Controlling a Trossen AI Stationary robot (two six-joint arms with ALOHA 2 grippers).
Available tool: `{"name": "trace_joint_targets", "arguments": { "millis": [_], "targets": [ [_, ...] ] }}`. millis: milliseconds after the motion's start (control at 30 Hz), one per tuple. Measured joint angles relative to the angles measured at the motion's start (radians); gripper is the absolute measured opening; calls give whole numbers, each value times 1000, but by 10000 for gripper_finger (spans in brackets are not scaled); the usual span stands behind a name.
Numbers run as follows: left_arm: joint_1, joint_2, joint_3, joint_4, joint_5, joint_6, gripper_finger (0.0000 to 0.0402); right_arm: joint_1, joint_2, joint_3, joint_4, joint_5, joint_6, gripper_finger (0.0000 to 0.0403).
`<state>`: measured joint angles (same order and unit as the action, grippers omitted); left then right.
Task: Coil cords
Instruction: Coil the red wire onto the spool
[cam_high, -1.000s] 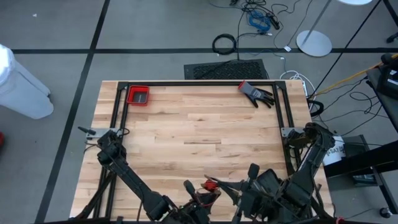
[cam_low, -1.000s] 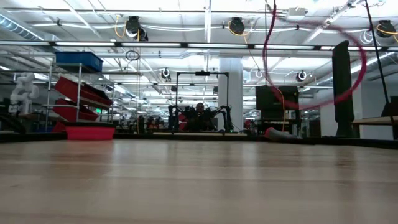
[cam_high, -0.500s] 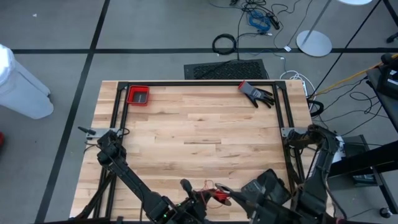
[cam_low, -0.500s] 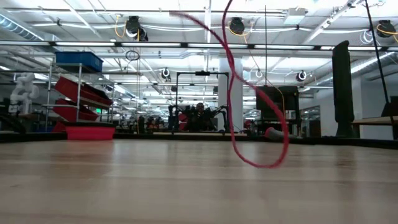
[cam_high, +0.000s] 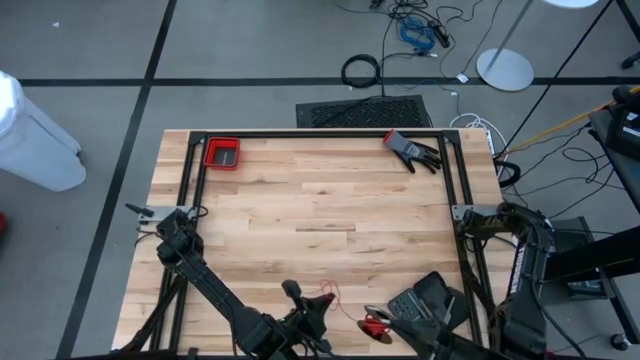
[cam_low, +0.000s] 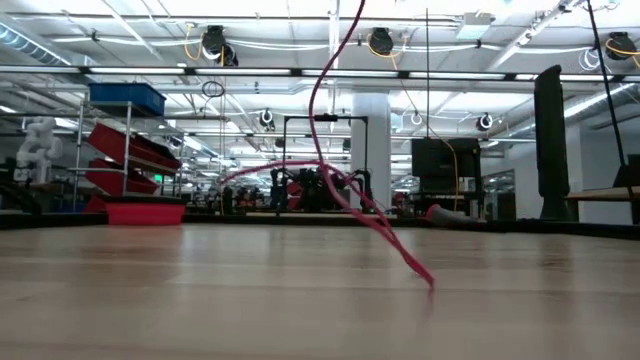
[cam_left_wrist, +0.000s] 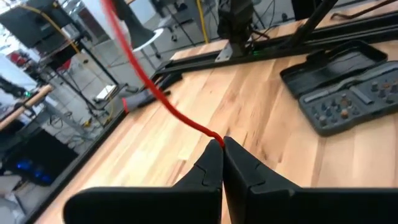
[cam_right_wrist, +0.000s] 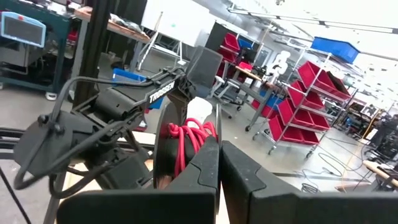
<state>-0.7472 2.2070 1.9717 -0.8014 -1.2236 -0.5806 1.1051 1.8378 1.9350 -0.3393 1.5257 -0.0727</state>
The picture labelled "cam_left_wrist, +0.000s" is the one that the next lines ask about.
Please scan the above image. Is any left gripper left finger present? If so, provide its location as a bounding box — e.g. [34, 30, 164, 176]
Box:
[63, 139, 224, 224]

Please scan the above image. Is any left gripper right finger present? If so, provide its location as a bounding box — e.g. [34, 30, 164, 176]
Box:
[223, 136, 398, 224]

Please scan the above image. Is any red cord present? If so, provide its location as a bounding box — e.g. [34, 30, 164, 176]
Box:
[101, 0, 226, 149]

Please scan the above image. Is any grey glove with red cuff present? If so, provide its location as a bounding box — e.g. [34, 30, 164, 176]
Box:
[121, 73, 185, 114]

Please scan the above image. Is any black computer tower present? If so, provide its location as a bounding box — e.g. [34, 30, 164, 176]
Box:
[2, 128, 79, 187]

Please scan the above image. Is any grey screwdriver bit case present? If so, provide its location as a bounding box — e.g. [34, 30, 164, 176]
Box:
[279, 39, 398, 137]

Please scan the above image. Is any white power strip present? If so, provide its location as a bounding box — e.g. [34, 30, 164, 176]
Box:
[95, 83, 118, 103]

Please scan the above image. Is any wooden desk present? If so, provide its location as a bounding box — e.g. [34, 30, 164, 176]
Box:
[0, 83, 54, 131]

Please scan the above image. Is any white floor lamp stand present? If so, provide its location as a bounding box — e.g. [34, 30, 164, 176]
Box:
[132, 27, 165, 53]

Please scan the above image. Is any black monitor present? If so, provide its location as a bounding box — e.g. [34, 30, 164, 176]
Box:
[0, 0, 74, 50]

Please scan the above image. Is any silver frame bracket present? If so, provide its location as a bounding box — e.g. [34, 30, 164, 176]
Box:
[214, 42, 241, 63]

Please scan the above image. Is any black diagonal frame brace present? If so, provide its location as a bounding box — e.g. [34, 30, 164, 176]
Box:
[287, 0, 339, 48]

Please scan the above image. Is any yellow hanging cable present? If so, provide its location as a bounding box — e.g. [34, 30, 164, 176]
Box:
[18, 4, 82, 56]

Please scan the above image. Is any yellow floor cable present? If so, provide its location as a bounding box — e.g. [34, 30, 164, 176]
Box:
[195, 0, 210, 44]

